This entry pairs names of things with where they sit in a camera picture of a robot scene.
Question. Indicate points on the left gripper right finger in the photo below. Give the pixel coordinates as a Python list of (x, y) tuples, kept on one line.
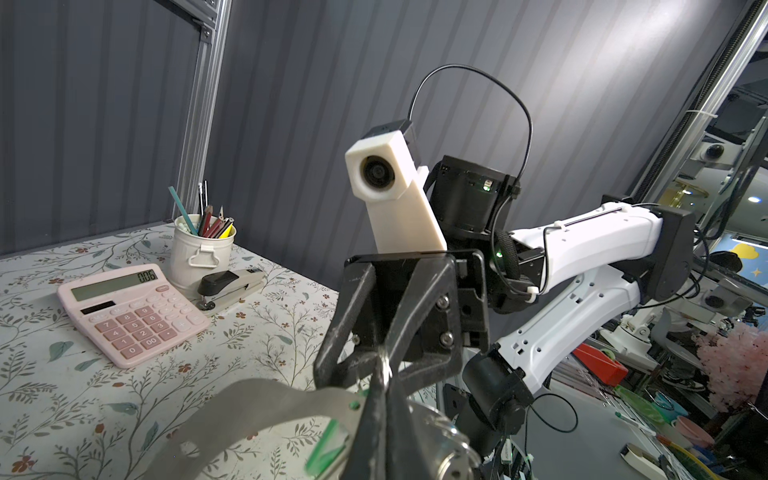
[(404, 457)]

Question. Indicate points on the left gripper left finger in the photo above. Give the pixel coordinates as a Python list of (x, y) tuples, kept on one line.
[(367, 458)]

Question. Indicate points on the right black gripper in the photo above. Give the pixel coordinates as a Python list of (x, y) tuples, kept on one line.
[(418, 308)]

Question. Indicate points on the green tagged key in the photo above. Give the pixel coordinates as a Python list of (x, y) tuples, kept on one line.
[(329, 455)]

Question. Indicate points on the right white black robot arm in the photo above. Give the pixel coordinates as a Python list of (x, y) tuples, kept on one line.
[(503, 311)]

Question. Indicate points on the black white stapler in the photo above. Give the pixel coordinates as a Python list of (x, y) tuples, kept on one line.
[(221, 290)]

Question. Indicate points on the white pen cup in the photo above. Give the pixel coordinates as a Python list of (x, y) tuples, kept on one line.
[(201, 245)]

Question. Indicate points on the pink calculator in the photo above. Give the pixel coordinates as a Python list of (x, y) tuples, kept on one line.
[(132, 314)]

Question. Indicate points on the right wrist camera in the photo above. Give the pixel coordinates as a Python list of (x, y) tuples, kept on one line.
[(383, 174)]

